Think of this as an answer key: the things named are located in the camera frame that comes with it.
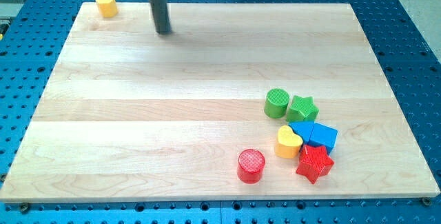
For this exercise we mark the green cylinder block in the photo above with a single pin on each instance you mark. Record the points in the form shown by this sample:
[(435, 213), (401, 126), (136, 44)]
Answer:
[(276, 103)]

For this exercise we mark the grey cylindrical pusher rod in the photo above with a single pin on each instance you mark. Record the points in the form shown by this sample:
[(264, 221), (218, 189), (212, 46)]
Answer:
[(160, 16)]

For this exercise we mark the yellow hexagon block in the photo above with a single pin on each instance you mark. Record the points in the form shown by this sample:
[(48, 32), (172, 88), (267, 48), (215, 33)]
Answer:
[(107, 8)]

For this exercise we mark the green star block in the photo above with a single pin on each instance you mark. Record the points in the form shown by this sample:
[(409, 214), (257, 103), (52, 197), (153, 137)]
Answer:
[(302, 109)]

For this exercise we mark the red star block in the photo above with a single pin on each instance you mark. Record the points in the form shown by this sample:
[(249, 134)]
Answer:
[(314, 162)]

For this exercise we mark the yellow heart block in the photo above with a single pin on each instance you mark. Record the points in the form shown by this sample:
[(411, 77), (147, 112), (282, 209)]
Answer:
[(288, 143)]

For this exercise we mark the red cylinder block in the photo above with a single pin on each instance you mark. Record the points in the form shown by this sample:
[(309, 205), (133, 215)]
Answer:
[(251, 164)]

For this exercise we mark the blue cube block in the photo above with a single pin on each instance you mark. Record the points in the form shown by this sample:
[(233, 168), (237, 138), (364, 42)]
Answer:
[(323, 135)]

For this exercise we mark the light wooden board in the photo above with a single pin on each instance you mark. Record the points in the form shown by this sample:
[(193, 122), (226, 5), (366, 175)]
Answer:
[(129, 115)]

